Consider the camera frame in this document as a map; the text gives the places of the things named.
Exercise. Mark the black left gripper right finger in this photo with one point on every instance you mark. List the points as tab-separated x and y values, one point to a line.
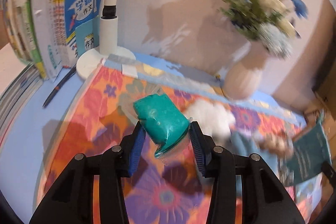
264	198

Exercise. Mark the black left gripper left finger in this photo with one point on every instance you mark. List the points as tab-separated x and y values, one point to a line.
70	198

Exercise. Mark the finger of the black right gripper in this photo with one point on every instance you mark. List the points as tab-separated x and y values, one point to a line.
329	172

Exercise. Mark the teal drawstring bag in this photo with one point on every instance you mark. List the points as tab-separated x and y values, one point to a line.
310	151

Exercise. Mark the grey plush doll toy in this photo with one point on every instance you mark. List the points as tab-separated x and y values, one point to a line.
281	146

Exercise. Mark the blue grey cloth garment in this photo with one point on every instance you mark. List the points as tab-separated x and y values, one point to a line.
240	144

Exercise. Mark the teal soft pouch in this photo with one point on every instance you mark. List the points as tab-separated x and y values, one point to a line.
162	121

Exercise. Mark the floral orange purple mat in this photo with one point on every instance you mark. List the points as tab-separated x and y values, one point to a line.
161	191

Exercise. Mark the white plush toy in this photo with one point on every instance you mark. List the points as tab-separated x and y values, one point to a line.
213	119

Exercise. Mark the stack of books left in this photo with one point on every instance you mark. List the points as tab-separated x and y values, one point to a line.
19	82

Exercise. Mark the white ribbed vase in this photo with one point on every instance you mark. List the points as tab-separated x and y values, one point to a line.
244	78

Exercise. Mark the black pen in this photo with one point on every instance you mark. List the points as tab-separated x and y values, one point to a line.
59	86

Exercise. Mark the white desk lamp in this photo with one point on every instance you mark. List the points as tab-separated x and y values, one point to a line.
108	42

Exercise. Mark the blue white artificial flowers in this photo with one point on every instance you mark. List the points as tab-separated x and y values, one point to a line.
267	22

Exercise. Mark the blue cover study book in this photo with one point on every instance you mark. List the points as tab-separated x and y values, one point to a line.
81	26

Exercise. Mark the row of upright books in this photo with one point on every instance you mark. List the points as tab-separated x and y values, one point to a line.
39	35

